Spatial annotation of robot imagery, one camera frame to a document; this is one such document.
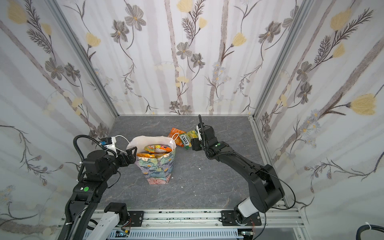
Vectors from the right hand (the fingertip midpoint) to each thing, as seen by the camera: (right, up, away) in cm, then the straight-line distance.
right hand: (193, 136), depth 85 cm
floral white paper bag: (-17, -17, -11) cm, 27 cm away
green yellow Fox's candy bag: (-6, -2, +18) cm, 19 cm away
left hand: (-32, -4, -14) cm, 35 cm away
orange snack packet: (-14, +1, +21) cm, 25 cm away
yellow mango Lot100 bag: (-20, -9, -12) cm, 25 cm away
